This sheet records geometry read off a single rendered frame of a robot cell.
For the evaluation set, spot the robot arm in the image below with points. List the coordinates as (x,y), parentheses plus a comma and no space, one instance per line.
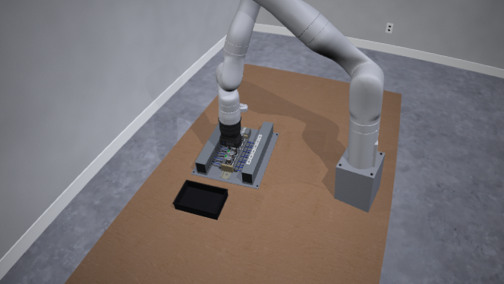
(321,36)

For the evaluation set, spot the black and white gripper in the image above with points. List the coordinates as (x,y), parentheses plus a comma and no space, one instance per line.
(230,126)

